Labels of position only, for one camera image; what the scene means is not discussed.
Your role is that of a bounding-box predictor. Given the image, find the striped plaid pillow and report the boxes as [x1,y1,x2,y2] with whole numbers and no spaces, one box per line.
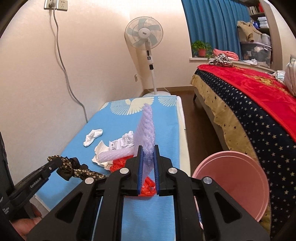
[284,55,296,96]

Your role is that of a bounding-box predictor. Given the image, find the cream paper bag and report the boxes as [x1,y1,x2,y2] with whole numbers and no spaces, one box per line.
[92,141,113,171]

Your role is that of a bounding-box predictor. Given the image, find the pink bubble wrap sheet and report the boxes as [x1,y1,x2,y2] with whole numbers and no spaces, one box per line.
[98,147,134,163]

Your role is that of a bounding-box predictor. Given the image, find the red bed blanket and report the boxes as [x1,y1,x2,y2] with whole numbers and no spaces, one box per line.
[197,64,295,140]

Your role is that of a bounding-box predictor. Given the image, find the grey wall cable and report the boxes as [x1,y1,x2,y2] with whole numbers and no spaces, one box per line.
[52,6,89,123]

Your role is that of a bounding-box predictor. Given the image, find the pink plastic trash bin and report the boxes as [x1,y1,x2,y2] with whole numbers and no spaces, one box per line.
[192,151,269,221]

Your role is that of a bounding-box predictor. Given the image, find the black gold-dotted cloth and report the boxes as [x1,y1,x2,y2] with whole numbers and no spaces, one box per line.
[47,155,107,181]

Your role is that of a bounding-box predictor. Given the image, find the white sock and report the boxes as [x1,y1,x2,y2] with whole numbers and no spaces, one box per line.
[83,128,103,147]

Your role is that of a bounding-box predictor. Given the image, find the white wall socket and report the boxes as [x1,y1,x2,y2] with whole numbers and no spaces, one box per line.
[44,0,68,11]

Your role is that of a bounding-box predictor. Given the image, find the blue window curtain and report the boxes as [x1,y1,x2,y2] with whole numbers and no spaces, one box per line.
[182,0,250,59]

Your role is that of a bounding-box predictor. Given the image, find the beige jacket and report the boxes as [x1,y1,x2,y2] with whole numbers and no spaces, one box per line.
[237,21,262,43]

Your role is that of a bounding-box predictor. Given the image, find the bed with starry blanket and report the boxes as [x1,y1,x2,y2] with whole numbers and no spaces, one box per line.
[191,69,295,240]

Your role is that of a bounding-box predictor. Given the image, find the white paper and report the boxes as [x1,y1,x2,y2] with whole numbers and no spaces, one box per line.
[109,131,134,150]

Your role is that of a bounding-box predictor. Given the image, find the red plastic bag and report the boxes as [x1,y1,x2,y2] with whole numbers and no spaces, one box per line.
[110,156,156,197]

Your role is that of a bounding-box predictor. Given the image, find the blue bird-print mattress cover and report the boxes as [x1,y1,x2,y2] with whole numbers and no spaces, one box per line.
[34,96,181,241]

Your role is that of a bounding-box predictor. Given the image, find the potted green plant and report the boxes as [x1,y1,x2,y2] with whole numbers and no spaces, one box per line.
[191,40,213,58]

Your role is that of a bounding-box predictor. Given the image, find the purple bubble wrap sheet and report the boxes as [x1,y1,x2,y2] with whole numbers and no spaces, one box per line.
[133,104,156,183]

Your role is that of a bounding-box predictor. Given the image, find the person's left hand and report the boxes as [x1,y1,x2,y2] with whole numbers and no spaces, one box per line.
[11,204,42,240]

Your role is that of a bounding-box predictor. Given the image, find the clear plastic storage box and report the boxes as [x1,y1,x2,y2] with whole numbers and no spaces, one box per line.
[240,42,272,68]

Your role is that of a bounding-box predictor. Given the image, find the white standing fan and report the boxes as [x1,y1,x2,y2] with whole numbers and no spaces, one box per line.
[125,16,171,97]

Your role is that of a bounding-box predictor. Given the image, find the wooden bookshelf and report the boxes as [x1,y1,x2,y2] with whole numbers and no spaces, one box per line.
[242,1,283,70]

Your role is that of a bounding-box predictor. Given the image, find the zebra striped cloth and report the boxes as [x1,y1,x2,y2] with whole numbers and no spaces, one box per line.
[208,53,233,67]

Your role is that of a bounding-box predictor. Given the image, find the pink cloth on sill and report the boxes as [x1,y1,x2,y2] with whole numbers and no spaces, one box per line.
[213,49,239,61]

